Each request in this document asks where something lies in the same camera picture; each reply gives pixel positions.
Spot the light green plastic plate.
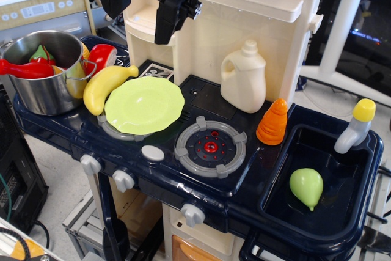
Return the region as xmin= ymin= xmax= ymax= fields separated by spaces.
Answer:
xmin=104 ymin=76 xmax=185 ymax=135

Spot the green toy pear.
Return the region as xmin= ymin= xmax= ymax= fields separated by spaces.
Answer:
xmin=289 ymin=168 xmax=324 ymax=211

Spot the wooden toy kitchen appliance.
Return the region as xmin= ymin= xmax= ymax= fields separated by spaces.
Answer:
xmin=1 ymin=0 xmax=95 ymax=43

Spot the yellow toy banana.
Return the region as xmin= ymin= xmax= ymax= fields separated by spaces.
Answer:
xmin=83 ymin=65 xmax=139 ymax=116

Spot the green red toy pepper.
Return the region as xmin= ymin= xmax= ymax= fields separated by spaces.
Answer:
xmin=29 ymin=45 xmax=56 ymax=65

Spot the cream toy kitchen cabinet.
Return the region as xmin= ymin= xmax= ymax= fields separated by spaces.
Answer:
xmin=123 ymin=0 xmax=322 ymax=103

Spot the cream toy detergent bottle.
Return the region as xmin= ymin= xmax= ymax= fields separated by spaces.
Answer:
xmin=221 ymin=39 xmax=266 ymax=113

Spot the stainless steel pot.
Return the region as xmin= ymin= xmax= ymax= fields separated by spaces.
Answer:
xmin=2 ymin=30 xmax=97 ymax=116

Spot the grey oval button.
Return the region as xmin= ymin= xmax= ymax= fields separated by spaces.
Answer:
xmin=141 ymin=145 xmax=165 ymax=162

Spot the grey toy stove burner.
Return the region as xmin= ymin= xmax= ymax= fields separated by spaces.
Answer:
xmin=174 ymin=116 xmax=247 ymax=178

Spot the orange toy carrot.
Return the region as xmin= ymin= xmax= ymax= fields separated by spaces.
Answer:
xmin=256 ymin=98 xmax=288 ymax=146

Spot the grey left stove knob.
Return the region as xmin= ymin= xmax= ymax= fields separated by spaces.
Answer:
xmin=80 ymin=154 xmax=102 ymax=175

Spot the grey stove knob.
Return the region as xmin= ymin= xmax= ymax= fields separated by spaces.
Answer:
xmin=80 ymin=154 xmax=102 ymax=175
xmin=181 ymin=204 xmax=205 ymax=227
xmin=112 ymin=169 xmax=135 ymax=193

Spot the grey middle stove knob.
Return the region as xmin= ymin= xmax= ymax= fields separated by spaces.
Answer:
xmin=112 ymin=169 xmax=135 ymax=193

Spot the grey right stove knob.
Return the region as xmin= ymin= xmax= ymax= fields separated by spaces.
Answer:
xmin=181 ymin=204 xmax=205 ymax=227

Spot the grey toy faucet yellow cap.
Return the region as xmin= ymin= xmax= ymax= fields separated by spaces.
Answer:
xmin=334 ymin=98 xmax=376 ymax=154

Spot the navy toy kitchen counter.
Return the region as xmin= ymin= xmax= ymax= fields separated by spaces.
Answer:
xmin=14 ymin=75 xmax=383 ymax=260

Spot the white pipe frame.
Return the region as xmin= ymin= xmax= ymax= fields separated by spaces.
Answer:
xmin=300 ymin=0 xmax=390 ymax=106

